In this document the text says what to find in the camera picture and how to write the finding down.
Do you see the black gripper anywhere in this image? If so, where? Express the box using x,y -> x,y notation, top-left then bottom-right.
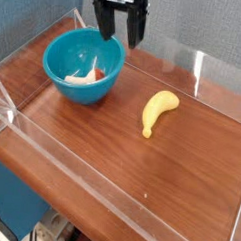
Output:
93,0 -> 149,49

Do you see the blue plastic bowl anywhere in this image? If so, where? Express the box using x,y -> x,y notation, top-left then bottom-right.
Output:
42,28 -> 126,105

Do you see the yellow toy banana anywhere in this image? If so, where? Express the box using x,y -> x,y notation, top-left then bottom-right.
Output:
142,91 -> 180,138

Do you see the white object under table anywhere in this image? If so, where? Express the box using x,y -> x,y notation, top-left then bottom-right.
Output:
20,208 -> 75,241

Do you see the white and brown toy mushroom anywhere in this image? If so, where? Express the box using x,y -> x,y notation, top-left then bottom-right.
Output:
65,68 -> 105,85

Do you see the clear acrylic barrier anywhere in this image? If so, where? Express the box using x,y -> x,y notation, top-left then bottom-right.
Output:
0,12 -> 241,241

